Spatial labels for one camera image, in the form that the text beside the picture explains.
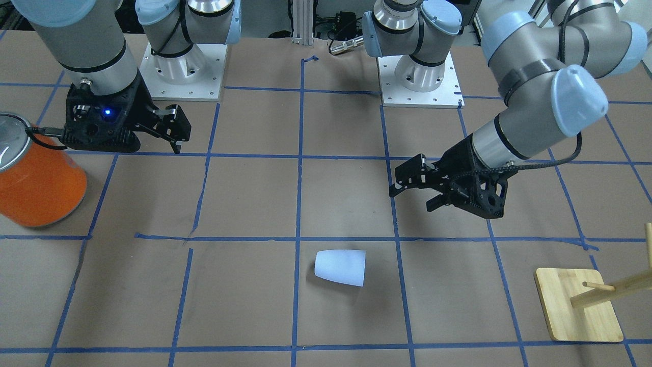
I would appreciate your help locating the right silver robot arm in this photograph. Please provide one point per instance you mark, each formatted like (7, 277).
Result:
(85, 38)

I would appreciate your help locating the aluminium frame post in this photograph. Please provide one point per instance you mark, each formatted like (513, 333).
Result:
(302, 22)

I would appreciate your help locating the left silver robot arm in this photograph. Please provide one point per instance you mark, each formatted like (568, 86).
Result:
(547, 78)

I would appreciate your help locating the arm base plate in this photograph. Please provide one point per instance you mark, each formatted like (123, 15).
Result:
(194, 76)
(405, 83)

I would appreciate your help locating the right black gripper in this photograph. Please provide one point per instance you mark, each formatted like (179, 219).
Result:
(141, 103)

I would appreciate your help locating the wooden cup rack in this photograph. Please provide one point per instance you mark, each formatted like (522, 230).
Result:
(577, 303)

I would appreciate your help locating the orange bin with grey lid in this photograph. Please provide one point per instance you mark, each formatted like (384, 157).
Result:
(39, 186)

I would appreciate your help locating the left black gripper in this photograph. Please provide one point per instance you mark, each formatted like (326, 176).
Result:
(457, 159)

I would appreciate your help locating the light blue cup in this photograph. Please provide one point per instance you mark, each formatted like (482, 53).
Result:
(344, 266)

